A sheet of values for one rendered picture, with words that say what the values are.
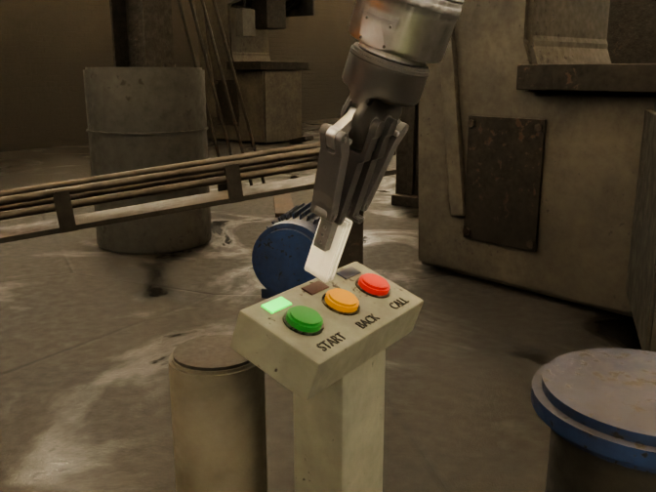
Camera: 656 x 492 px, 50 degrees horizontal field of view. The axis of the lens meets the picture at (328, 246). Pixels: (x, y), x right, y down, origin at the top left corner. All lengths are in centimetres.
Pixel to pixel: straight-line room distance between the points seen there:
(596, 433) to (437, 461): 76
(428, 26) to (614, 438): 58
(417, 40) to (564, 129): 209
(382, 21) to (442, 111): 238
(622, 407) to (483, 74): 201
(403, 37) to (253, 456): 55
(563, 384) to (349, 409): 37
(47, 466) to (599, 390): 121
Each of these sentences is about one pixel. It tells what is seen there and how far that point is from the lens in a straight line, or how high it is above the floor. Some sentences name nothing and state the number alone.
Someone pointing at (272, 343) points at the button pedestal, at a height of 59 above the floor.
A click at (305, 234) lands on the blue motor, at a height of 29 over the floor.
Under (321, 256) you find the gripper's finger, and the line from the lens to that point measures 71.
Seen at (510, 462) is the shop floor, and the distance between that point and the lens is 171.
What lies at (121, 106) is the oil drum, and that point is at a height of 70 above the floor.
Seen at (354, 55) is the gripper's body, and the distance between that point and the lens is 64.
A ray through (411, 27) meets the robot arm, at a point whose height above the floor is 90.
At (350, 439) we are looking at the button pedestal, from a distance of 83.
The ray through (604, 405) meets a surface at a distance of 102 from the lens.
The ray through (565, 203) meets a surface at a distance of 270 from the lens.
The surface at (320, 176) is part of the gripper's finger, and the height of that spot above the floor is 77.
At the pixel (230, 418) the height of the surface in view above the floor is 45.
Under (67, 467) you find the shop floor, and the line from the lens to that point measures 175.
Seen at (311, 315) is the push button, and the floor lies 61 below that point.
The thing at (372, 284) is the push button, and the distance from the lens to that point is 86.
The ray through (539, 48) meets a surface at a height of 94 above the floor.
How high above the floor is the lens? 86
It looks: 14 degrees down
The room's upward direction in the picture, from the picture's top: straight up
